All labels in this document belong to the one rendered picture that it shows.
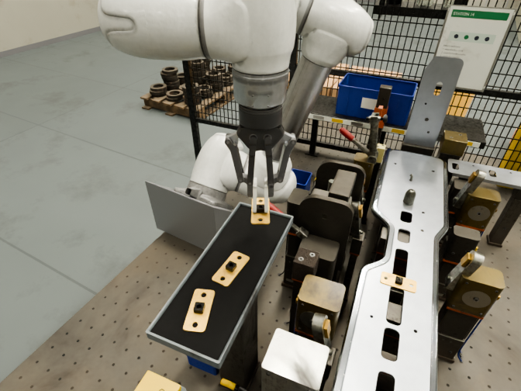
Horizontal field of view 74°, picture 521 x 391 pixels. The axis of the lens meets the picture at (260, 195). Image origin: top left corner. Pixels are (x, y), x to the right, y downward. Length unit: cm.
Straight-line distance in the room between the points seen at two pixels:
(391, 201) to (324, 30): 55
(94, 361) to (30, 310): 123
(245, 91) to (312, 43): 55
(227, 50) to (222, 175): 81
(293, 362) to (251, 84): 46
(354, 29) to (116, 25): 68
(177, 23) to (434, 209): 93
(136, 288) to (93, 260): 120
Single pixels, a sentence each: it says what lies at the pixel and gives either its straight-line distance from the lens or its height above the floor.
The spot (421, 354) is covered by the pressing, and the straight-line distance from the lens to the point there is 85.
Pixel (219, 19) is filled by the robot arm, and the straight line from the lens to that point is 52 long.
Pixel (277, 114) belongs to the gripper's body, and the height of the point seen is 145.
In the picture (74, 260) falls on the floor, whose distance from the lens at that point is 255.
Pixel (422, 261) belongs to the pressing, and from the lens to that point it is 101.
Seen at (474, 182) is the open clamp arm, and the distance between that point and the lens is 122.
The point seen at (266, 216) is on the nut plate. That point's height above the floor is 122.
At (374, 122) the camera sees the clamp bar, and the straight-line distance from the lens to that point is 119.
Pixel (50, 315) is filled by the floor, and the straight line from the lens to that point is 232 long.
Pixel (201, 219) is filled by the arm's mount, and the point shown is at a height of 87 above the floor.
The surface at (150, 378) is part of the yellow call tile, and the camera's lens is 61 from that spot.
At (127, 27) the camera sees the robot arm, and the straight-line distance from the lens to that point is 57.
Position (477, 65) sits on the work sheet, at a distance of 172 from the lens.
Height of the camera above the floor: 170
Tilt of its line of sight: 38 degrees down
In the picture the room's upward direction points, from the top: straight up
